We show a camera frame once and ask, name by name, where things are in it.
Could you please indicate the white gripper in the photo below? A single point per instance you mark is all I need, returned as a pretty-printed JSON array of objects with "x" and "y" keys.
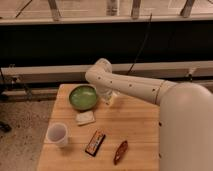
[{"x": 103, "y": 91}]

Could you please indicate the white bottle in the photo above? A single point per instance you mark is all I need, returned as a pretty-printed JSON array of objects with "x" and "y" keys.
[{"x": 105, "y": 99}]

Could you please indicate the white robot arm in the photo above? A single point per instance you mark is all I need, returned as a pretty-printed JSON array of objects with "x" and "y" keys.
[{"x": 185, "y": 115}]

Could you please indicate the green ceramic bowl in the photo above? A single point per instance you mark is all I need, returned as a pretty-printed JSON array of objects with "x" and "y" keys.
[{"x": 83, "y": 97}]

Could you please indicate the wooden table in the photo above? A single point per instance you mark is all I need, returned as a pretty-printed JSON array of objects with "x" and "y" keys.
[{"x": 128, "y": 119}]

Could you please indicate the brown snack wrapper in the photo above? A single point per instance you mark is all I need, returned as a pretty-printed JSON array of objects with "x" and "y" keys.
[{"x": 120, "y": 152}]

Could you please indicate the dark candy bar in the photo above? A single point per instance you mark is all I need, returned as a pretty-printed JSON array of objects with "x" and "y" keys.
[{"x": 95, "y": 143}]

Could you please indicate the white plastic cup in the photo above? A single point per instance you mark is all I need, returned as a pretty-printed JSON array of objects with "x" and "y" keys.
[{"x": 57, "y": 134}]

